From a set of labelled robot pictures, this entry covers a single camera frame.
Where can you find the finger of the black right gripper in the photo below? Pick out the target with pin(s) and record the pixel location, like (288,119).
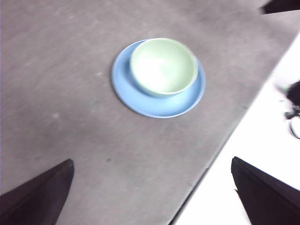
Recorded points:
(283,5)

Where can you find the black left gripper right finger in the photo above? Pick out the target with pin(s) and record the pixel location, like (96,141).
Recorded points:
(269,201)

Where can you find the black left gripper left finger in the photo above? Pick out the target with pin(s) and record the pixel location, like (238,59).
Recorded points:
(35,201)

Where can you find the green ribbed bowl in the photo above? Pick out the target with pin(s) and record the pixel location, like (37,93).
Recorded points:
(164,68)

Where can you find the blue round plate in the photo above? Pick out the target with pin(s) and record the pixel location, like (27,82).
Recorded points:
(164,107)

